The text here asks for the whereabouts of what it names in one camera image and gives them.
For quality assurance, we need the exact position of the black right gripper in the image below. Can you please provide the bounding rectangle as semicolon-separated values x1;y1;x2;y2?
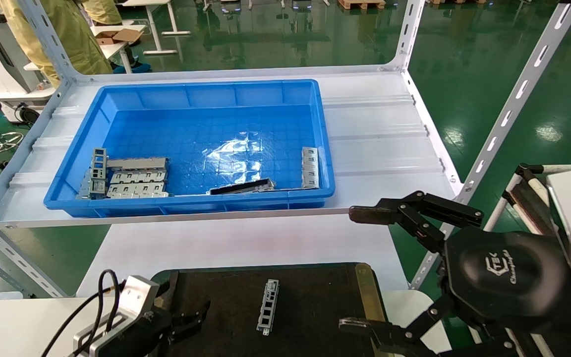
340;191;571;357

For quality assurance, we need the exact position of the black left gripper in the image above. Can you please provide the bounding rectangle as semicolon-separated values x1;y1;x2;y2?
97;278;212;357

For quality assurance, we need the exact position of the silver bracket with square holes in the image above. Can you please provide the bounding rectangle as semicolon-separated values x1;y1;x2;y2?
90;147;108;182
257;279;280;336

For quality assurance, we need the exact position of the dark long metal part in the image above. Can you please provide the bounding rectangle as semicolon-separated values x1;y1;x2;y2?
208;178;277;196

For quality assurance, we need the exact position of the black work mat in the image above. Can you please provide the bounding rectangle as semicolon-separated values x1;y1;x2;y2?
152;263;391;357

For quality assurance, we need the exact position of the grey slotted metal shelf rack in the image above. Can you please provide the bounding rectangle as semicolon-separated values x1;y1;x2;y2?
0;0;571;298

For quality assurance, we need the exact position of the long grey metal channel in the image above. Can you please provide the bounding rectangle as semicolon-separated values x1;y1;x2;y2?
106;157;170;172

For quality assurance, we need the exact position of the large blue plastic bin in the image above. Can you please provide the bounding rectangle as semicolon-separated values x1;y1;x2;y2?
44;79;336;219

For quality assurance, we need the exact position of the white desk with metal legs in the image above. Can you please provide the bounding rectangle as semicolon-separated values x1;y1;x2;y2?
24;25;146;75
117;0;192;56

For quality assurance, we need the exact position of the person in yellow coat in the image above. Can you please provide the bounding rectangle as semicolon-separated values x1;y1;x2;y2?
0;0;114;86
80;0;123;26

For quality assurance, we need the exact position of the wooden pallet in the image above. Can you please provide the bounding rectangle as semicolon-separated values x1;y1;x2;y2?
338;0;386;10

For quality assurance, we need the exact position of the open brown cardboard box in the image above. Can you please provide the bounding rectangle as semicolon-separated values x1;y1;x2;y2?
95;28;143;45

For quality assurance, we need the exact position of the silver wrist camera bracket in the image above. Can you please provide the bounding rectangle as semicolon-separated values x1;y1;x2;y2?
71;275;161;357

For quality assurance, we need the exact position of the white tube frame stand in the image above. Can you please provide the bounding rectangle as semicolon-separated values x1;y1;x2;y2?
484;163;561;238

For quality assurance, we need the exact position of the grey metal bracket piece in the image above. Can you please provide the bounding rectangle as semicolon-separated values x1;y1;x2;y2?
76;169;107;200

